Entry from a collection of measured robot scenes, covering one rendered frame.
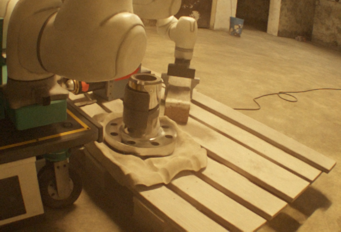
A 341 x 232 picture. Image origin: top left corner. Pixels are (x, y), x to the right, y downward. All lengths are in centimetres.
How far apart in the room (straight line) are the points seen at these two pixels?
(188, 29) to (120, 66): 92
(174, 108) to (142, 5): 63
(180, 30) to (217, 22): 519
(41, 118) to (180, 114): 78
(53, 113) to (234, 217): 57
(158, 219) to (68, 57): 51
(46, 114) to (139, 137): 44
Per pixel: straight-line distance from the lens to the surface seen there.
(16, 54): 75
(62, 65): 64
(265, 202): 98
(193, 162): 105
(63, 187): 98
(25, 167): 80
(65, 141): 81
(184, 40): 149
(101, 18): 59
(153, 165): 104
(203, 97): 169
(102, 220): 102
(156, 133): 113
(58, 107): 79
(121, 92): 160
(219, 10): 666
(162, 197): 92
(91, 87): 149
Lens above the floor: 70
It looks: 21 degrees down
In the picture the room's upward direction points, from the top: 7 degrees clockwise
